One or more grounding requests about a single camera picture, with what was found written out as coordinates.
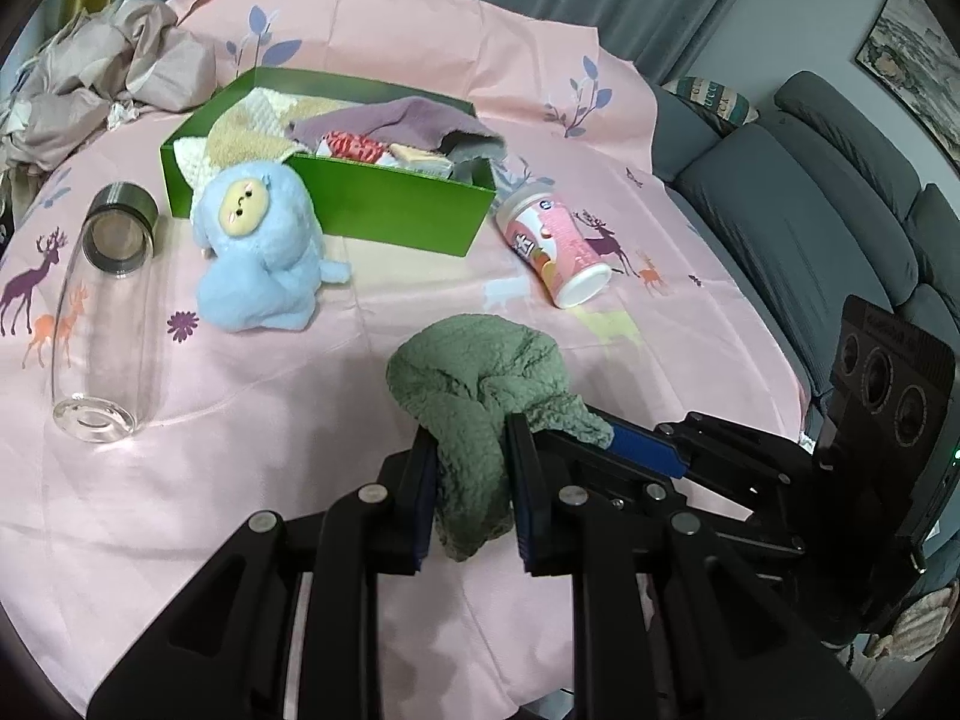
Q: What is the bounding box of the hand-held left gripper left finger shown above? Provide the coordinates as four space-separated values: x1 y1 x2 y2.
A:
86 427 440 720

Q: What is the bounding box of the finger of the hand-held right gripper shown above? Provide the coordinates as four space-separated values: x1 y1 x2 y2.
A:
540 403 820 524

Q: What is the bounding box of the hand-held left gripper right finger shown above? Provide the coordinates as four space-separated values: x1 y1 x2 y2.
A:
506 414 875 720

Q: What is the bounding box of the green fuzzy cloth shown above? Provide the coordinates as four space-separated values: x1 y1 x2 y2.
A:
386 313 616 562

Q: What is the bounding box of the green cardboard box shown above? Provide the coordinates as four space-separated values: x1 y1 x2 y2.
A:
159 66 500 257

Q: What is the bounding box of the yellow tree print tissue pack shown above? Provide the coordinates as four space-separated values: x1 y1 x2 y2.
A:
386 141 455 177

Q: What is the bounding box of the red patterned packet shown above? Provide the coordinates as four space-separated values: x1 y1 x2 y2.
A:
326 130 391 164

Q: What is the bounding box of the purple towel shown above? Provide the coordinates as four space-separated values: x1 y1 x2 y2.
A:
289 96 507 185

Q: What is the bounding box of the yellow and white towel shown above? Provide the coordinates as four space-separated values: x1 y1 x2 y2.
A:
172 88 376 188

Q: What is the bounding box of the pink deer print tablecloth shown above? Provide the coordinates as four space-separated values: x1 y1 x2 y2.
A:
0 0 818 720

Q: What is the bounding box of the grey sofa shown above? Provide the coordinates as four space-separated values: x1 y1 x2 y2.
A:
649 71 960 616

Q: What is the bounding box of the pink canister white lid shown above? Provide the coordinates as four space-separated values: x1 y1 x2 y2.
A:
495 184 612 310

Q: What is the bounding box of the beige fuzzy cloth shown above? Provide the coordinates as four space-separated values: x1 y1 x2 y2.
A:
870 585 953 661

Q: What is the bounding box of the light blue plush toy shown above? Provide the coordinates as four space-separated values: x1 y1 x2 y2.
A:
189 161 353 335

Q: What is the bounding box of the patterned cushion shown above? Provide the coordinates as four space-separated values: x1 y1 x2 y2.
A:
664 76 760 137

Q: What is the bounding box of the glass bottle metal cap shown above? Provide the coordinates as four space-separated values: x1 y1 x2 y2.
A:
51 182 160 440

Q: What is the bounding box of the crumpled beige cloth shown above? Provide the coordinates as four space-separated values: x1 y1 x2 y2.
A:
0 0 218 173

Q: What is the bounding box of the framed wall picture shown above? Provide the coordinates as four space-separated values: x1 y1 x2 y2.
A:
855 0 960 166

